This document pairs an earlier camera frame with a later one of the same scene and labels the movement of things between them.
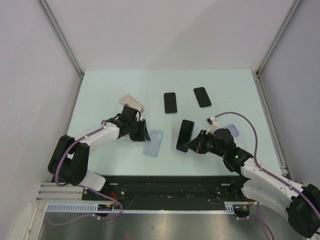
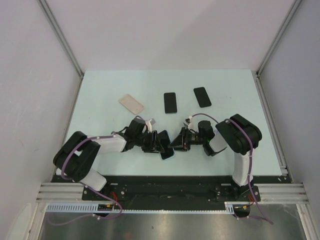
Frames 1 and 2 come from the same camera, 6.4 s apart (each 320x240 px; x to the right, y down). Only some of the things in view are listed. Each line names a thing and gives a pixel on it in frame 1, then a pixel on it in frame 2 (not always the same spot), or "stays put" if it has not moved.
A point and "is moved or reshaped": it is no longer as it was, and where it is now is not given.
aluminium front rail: [52, 193] stays put
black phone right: [202, 97] stays put
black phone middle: [170, 101] stays put
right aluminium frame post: [278, 37] stays put
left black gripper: [143, 135] -> [154, 146]
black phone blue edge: [185, 135] is moved or reshaped
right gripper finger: [193, 145] -> [177, 144]
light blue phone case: [151, 148] is moved or reshaped
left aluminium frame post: [60, 36] stays put
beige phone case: [127, 99] stays put
